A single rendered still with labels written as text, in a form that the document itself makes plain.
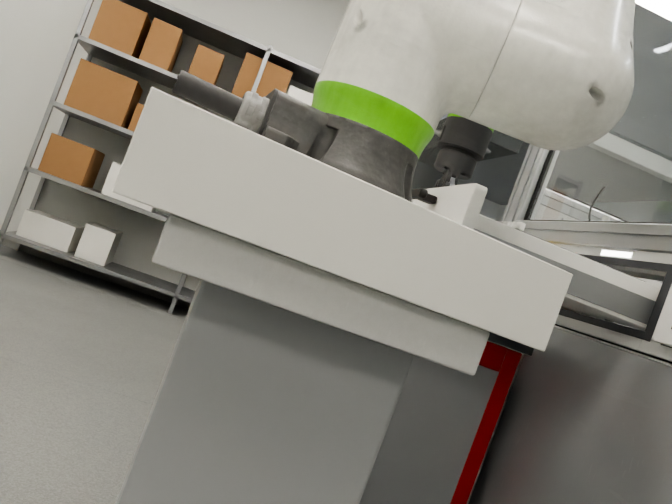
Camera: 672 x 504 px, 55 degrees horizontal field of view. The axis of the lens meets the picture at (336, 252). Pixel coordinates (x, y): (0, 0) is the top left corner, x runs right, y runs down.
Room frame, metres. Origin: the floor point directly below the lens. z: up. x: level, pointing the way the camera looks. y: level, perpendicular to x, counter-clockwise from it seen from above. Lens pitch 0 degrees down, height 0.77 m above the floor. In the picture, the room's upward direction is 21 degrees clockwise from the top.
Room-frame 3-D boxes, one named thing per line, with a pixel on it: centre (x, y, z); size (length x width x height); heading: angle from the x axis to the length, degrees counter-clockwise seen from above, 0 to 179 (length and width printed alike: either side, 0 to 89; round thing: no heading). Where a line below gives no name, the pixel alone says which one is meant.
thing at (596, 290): (1.02, -0.33, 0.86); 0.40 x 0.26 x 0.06; 101
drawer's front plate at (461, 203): (0.98, -0.12, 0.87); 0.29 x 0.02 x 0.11; 11
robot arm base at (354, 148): (0.64, 0.07, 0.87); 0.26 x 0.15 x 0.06; 107
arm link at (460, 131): (1.23, -0.15, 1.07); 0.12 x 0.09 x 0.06; 91
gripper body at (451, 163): (1.23, -0.15, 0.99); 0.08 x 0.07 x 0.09; 1
